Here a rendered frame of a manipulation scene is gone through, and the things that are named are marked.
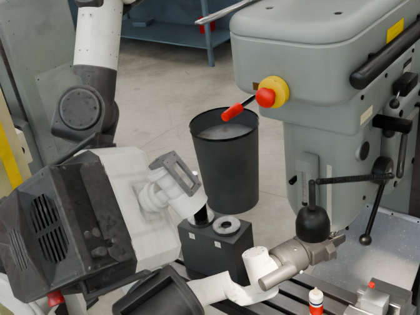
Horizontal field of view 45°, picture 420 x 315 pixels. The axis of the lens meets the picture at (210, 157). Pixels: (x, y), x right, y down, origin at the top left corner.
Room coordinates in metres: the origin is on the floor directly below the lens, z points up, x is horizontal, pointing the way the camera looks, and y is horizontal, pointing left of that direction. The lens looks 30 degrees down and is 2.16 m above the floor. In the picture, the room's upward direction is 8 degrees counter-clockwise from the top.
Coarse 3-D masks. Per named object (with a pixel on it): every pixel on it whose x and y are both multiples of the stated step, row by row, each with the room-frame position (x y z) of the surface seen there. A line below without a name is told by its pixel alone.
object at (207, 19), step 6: (246, 0) 1.05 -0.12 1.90; (252, 0) 1.05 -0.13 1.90; (258, 0) 1.06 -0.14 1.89; (234, 6) 1.01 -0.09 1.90; (240, 6) 1.02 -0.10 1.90; (216, 12) 0.99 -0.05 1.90; (222, 12) 0.98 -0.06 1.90; (228, 12) 0.99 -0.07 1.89; (204, 18) 0.96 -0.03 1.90; (210, 18) 0.95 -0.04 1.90; (216, 18) 0.96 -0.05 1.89; (198, 24) 0.94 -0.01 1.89; (204, 24) 0.94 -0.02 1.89
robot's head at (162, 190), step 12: (156, 180) 0.81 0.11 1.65; (168, 180) 0.80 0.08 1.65; (156, 192) 0.82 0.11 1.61; (168, 192) 0.80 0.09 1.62; (180, 192) 0.80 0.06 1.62; (156, 204) 0.81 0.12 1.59; (168, 204) 0.82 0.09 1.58; (180, 204) 0.79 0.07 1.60; (192, 204) 0.78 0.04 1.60; (180, 216) 0.80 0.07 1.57
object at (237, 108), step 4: (252, 96) 1.00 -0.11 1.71; (244, 100) 0.99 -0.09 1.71; (248, 100) 0.99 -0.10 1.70; (252, 100) 1.00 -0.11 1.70; (236, 104) 0.96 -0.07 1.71; (240, 104) 0.96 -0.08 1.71; (244, 104) 0.97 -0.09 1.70; (232, 108) 0.95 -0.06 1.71; (236, 108) 0.95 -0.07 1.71; (240, 108) 0.95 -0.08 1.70; (224, 112) 0.93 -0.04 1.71; (228, 112) 0.93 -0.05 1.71; (232, 112) 0.94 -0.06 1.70; (236, 112) 0.94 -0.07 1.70; (240, 112) 0.95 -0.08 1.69; (224, 116) 0.93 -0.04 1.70; (228, 116) 0.92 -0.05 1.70; (232, 116) 0.93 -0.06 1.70; (224, 120) 0.93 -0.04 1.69; (228, 120) 0.93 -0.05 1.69
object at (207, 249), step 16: (192, 224) 1.32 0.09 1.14; (208, 224) 1.32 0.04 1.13; (224, 224) 1.31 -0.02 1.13; (240, 224) 1.30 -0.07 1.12; (192, 240) 1.31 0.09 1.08; (208, 240) 1.27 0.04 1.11; (224, 240) 1.24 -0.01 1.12; (240, 240) 1.24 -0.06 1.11; (192, 256) 1.32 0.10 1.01; (208, 256) 1.28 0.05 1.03; (224, 256) 1.24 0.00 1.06; (240, 256) 1.24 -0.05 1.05; (208, 272) 1.28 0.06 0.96; (240, 272) 1.23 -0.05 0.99
